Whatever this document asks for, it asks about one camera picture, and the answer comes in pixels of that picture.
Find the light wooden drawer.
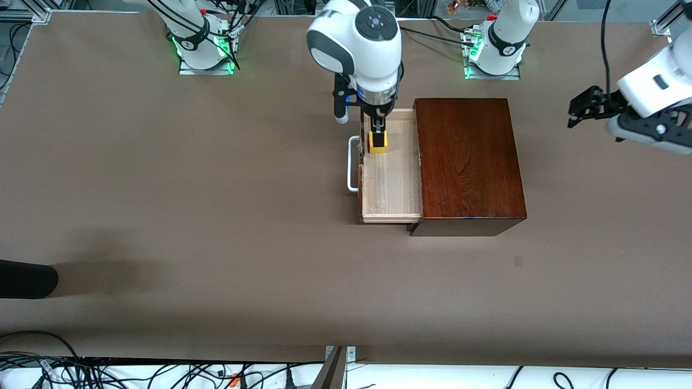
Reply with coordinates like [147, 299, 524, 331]
[347, 108, 424, 224]

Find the dark brown wooden cabinet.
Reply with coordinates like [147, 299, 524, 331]
[408, 98, 528, 237]

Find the black ribbed cylinder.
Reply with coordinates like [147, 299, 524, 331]
[0, 259, 59, 299]

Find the aluminium frame profile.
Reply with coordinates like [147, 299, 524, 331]
[650, 0, 692, 37]
[0, 0, 74, 23]

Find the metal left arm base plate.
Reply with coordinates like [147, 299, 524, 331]
[461, 26, 521, 81]

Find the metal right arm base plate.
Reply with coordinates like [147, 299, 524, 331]
[178, 15, 237, 75]

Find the grey metal camera mount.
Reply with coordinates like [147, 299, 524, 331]
[311, 346, 357, 389]

